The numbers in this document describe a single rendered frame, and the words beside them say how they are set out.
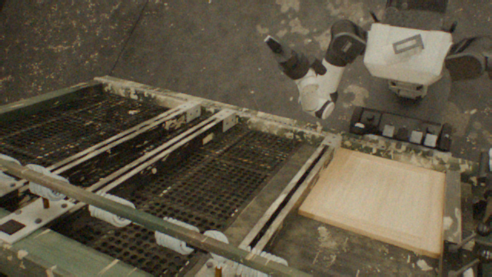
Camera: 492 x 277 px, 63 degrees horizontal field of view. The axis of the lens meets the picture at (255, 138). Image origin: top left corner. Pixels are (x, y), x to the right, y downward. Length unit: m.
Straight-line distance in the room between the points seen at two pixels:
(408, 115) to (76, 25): 3.07
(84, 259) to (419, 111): 2.13
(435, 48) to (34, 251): 1.31
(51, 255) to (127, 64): 2.76
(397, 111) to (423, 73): 1.19
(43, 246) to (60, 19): 3.51
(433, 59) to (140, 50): 2.70
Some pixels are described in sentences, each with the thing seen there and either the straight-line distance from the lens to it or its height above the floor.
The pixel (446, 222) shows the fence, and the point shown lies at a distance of 1.44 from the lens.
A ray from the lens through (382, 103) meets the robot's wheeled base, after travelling 2.68.
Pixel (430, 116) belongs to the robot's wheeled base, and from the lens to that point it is 2.66.
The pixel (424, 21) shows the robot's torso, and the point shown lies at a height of 1.38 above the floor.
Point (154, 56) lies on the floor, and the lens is 3.57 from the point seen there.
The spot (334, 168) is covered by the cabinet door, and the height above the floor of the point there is 1.06.
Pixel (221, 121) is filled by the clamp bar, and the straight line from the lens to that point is 1.85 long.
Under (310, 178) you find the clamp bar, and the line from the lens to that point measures 1.43.
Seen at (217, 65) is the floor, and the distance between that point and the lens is 3.25.
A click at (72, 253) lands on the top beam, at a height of 1.83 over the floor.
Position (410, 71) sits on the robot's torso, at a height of 1.31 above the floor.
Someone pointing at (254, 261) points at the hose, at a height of 1.92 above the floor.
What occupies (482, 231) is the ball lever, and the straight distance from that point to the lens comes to 1.25.
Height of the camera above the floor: 2.64
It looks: 66 degrees down
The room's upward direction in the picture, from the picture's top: 43 degrees counter-clockwise
